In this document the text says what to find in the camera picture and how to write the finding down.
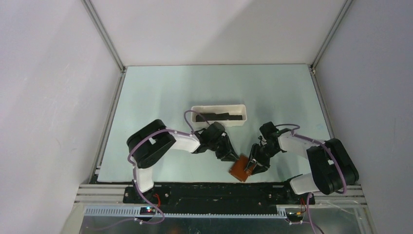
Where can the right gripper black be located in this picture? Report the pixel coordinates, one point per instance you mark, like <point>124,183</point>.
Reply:
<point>254,155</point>

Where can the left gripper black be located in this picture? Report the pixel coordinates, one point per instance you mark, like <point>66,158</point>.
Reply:
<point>228,153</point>

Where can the brown leather card holder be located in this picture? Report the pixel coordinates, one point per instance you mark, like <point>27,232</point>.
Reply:
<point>242,169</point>

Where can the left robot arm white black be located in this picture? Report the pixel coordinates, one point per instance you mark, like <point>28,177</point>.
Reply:
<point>148,145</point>

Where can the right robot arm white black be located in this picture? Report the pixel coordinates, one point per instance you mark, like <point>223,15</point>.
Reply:
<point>331,168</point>

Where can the white plastic tray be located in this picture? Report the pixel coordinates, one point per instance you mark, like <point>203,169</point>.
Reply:
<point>233,109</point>

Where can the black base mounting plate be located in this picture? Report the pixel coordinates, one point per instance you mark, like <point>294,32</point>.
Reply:
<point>223,198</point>

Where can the white slotted cable duct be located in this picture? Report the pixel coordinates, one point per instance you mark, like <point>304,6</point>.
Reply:
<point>138,212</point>

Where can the right aluminium frame post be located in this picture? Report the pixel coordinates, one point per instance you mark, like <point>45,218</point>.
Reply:
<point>318,74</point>

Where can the aluminium frame post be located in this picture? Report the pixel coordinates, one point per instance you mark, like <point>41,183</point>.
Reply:
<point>113,82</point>
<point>318,74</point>

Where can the left aluminium frame post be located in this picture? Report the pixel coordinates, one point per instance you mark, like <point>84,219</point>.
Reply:
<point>113,82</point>

